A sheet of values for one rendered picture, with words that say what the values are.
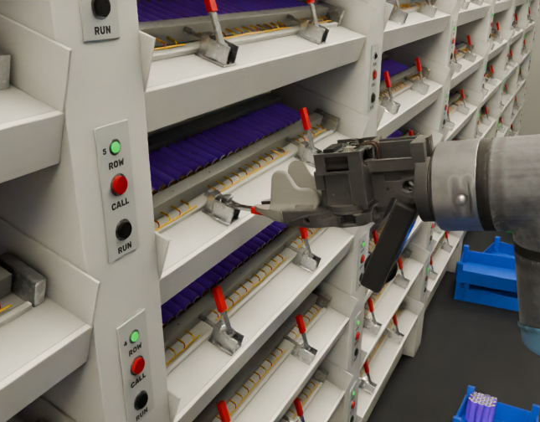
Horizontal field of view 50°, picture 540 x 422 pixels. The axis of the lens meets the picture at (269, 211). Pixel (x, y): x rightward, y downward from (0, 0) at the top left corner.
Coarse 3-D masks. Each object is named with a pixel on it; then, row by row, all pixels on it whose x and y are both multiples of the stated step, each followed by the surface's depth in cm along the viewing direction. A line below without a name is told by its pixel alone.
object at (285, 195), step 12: (276, 180) 65; (288, 180) 64; (276, 192) 66; (288, 192) 65; (300, 192) 64; (312, 192) 63; (264, 204) 69; (276, 204) 66; (288, 204) 65; (300, 204) 65; (312, 204) 64; (276, 216) 66
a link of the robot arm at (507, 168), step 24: (480, 144) 55; (504, 144) 53; (528, 144) 52; (480, 168) 53; (504, 168) 52; (528, 168) 51; (480, 192) 53; (504, 192) 52; (528, 192) 51; (480, 216) 54; (504, 216) 53; (528, 216) 52; (528, 240) 53
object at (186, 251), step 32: (256, 96) 107; (288, 96) 113; (320, 96) 110; (160, 128) 83; (320, 128) 109; (352, 128) 109; (288, 160) 93; (256, 192) 81; (160, 224) 68; (192, 224) 70; (224, 224) 72; (256, 224) 79; (160, 256) 58; (192, 256) 65; (224, 256) 73; (160, 288) 61
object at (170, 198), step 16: (288, 128) 98; (256, 144) 89; (272, 144) 91; (224, 160) 81; (240, 160) 83; (256, 160) 88; (272, 160) 89; (192, 176) 75; (208, 176) 76; (224, 176) 80; (160, 192) 70; (176, 192) 71; (192, 192) 73; (160, 208) 68; (176, 208) 70; (192, 208) 71
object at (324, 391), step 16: (320, 368) 130; (336, 368) 129; (320, 384) 129; (336, 384) 131; (304, 400) 125; (320, 400) 126; (336, 400) 127; (288, 416) 120; (304, 416) 121; (320, 416) 122
